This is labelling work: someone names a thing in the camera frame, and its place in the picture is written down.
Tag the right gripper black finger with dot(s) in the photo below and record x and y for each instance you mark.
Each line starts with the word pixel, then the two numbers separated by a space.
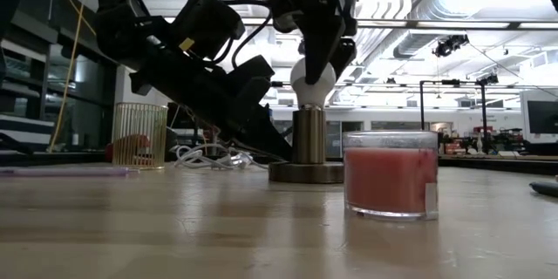
pixel 318 43
pixel 345 56

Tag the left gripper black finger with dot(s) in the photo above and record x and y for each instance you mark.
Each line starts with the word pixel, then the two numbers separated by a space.
pixel 266 135

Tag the brass lamp base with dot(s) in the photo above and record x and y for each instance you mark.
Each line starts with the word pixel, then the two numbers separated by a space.
pixel 308 139

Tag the white lightbulb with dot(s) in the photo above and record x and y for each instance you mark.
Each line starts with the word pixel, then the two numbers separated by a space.
pixel 310 93

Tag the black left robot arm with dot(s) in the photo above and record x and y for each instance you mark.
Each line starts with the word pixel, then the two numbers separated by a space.
pixel 117 17

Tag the red stapler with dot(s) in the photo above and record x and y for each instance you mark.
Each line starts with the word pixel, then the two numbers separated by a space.
pixel 131 144

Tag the black ceiling spotlight cluster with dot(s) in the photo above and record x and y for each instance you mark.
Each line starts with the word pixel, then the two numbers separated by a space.
pixel 451 45

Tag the pink candle glass jar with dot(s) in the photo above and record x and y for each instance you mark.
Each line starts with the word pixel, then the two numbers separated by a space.
pixel 390 178

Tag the small black overhead device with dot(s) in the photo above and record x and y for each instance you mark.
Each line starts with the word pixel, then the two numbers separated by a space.
pixel 487 79

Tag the purple pen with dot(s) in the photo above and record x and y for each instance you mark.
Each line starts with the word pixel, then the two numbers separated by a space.
pixel 65 172

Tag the dark shelving unit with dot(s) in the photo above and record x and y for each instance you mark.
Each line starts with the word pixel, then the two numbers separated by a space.
pixel 26 96

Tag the black neighbouring table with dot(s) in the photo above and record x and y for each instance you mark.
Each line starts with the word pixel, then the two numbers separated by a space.
pixel 501 165

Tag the white framed monitor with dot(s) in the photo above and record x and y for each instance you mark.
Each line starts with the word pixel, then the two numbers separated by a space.
pixel 542 117

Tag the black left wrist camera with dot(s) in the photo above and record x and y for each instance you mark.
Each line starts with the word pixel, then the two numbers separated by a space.
pixel 250 76

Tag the black pipe frame stand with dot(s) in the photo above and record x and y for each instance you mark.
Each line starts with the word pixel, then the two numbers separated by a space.
pixel 421 104

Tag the black table frame rail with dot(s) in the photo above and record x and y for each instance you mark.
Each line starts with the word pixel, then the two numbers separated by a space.
pixel 43 159

